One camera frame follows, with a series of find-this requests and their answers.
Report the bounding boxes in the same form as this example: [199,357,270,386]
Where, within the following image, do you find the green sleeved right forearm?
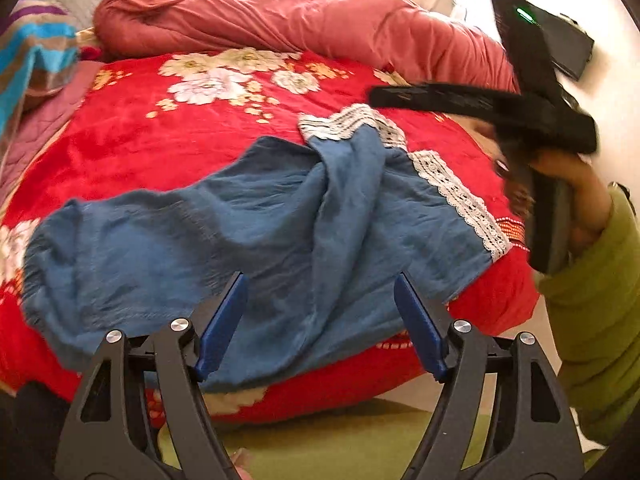
[538,188,639,445]

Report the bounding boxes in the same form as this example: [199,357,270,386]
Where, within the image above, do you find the black wall television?
[530,6,594,81]

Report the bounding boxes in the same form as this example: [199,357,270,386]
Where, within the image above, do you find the green clothed lap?
[216,399,431,479]

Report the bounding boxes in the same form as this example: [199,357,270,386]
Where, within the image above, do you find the left hand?
[230,448,253,480]

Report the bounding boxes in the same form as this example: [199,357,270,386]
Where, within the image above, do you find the pink quilted pillow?
[1,61,103,203]

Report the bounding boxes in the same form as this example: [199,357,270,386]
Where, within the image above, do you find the blue denim lace-trimmed pants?
[22,104,511,392]

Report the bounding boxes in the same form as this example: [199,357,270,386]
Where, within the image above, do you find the red floral bed blanket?
[1,51,538,424]

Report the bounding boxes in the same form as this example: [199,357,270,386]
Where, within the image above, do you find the striped towel covered pillow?
[1,0,79,142]

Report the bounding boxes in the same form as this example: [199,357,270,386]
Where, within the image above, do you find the rust red rolled duvet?
[93,0,518,91]

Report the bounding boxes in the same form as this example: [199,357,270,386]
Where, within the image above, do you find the right hand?
[491,146,614,261]

